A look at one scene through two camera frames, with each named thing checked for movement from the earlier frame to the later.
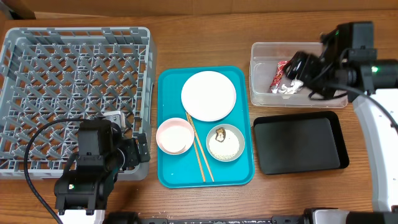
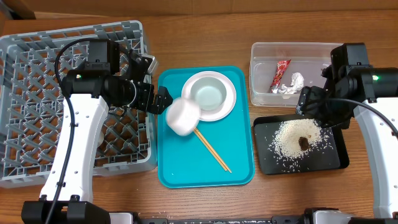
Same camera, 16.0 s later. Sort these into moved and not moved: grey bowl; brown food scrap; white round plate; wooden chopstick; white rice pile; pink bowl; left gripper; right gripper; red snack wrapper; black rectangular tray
Moved: brown food scrap; left gripper; wooden chopstick; right gripper; grey bowl; white rice pile; pink bowl
Not moved: white round plate; black rectangular tray; red snack wrapper
